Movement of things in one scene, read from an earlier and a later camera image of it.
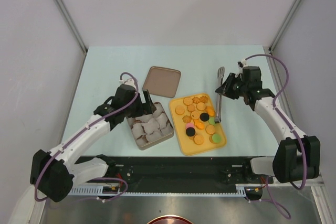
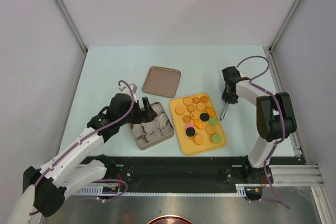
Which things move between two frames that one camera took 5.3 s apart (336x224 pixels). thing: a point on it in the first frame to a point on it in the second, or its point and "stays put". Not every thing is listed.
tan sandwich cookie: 179,110 stays put
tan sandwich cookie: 187,100 stays put
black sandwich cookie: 190,131 stays put
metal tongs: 220,75 to 224,112
